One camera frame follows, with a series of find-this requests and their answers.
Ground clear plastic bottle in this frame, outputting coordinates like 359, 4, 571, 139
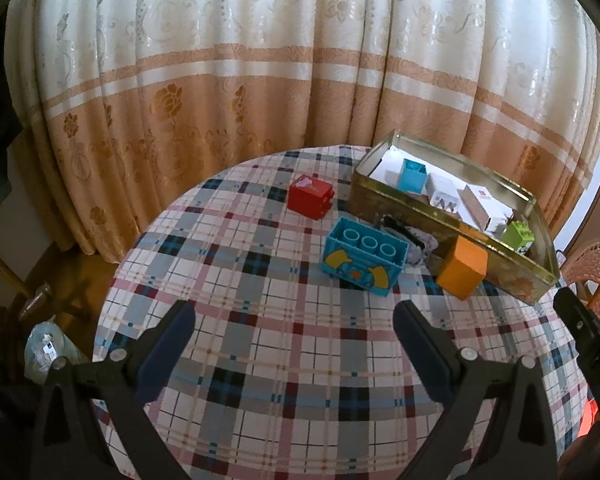
24, 316, 88, 385

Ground orange foam cube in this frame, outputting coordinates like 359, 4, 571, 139
436, 236, 489, 300

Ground green toy brick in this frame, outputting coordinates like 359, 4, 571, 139
500, 221, 535, 255

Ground grey patterned cloth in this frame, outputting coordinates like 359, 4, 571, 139
374, 214, 439, 266

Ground large blue toy brick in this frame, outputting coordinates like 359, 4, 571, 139
321, 217, 410, 297

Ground plaid tablecloth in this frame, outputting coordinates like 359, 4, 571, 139
93, 145, 586, 479

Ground white cardboard box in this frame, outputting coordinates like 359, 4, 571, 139
460, 184, 513, 235

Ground gold metal tin tray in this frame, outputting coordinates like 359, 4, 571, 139
348, 130, 559, 304

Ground small blue toy brick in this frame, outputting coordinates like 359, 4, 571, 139
396, 158, 427, 194

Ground white paper liner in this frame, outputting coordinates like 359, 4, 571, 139
370, 148, 513, 237

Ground red toy brick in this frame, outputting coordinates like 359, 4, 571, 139
287, 174, 335, 220

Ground beige floral curtain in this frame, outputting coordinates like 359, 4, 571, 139
5, 0, 600, 262

